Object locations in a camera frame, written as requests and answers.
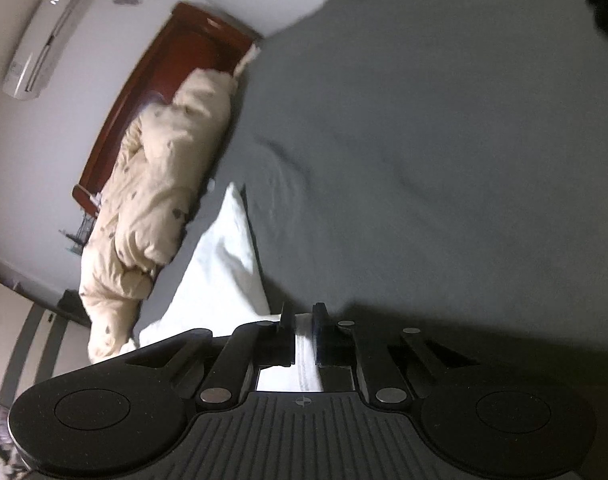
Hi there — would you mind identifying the white t-shirt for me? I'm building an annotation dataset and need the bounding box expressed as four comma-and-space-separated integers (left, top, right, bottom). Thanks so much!
138, 182, 325, 393

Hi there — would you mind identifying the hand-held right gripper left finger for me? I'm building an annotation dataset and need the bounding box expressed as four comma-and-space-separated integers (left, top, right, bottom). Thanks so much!
126, 301, 297, 408

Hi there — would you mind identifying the white air conditioner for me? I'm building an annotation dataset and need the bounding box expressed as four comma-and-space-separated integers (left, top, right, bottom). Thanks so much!
2, 0, 92, 100

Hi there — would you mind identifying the cream wardrobe with grey stripes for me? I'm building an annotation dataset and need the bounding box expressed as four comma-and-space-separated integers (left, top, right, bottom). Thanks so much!
0, 272, 92, 411

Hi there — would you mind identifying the dark grey bed sheet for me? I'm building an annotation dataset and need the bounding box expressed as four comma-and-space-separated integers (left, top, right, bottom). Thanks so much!
134, 0, 608, 411

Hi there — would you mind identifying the dark wooden headboard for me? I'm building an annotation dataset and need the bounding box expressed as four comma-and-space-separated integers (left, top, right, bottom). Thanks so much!
72, 1, 263, 221

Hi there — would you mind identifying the beige duvet with dark spots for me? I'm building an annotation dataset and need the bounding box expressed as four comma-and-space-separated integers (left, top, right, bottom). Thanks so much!
78, 67, 241, 365

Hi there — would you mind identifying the white charging cable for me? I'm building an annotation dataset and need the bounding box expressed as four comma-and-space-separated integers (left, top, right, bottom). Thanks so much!
233, 44, 263, 80

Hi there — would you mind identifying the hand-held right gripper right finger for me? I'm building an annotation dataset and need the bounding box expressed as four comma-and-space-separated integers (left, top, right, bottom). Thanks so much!
311, 302, 485, 406

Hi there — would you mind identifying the wire rack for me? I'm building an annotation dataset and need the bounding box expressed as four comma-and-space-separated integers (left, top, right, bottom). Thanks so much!
58, 210, 98, 257

